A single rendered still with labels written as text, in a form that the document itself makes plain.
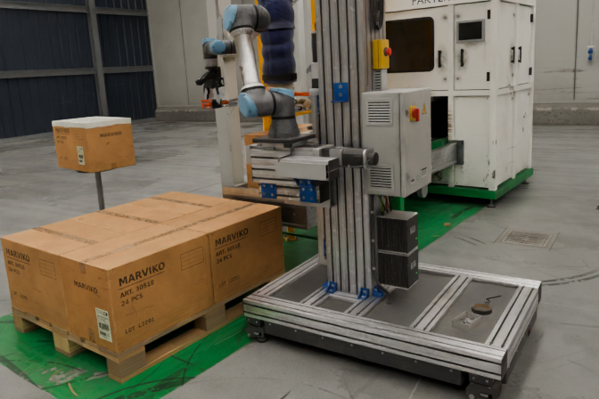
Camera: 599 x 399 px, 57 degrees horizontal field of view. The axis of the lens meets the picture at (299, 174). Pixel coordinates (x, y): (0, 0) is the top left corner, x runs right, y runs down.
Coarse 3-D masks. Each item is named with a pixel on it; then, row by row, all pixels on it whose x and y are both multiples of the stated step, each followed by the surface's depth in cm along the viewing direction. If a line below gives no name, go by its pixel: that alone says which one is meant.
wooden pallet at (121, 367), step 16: (224, 304) 297; (240, 304) 320; (16, 320) 304; (32, 320) 292; (192, 320) 279; (208, 320) 288; (224, 320) 298; (64, 336) 273; (160, 336) 264; (192, 336) 284; (64, 352) 276; (80, 352) 278; (96, 352) 256; (112, 352) 247; (128, 352) 250; (144, 352) 257; (160, 352) 270; (176, 352) 273; (112, 368) 250; (128, 368) 250; (144, 368) 257
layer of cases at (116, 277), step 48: (48, 240) 285; (96, 240) 281; (144, 240) 276; (192, 240) 275; (240, 240) 304; (48, 288) 274; (96, 288) 245; (144, 288) 254; (192, 288) 278; (240, 288) 306; (96, 336) 254; (144, 336) 256
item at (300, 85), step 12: (300, 0) 647; (300, 12) 649; (300, 24) 650; (300, 36) 652; (300, 48) 654; (300, 60) 655; (300, 72) 658; (300, 84) 660; (300, 96) 664; (300, 120) 671
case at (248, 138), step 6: (300, 126) 383; (306, 126) 381; (258, 132) 365; (264, 132) 363; (300, 132) 352; (246, 138) 356; (252, 138) 352; (246, 144) 357; (246, 168) 361; (252, 186) 360
